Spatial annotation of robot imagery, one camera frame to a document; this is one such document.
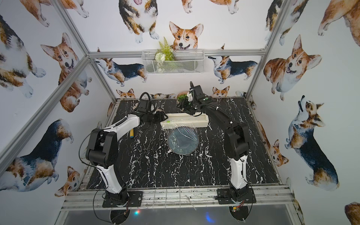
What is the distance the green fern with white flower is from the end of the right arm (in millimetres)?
228

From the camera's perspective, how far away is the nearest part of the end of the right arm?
0.67 metres

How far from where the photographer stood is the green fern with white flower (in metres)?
0.81
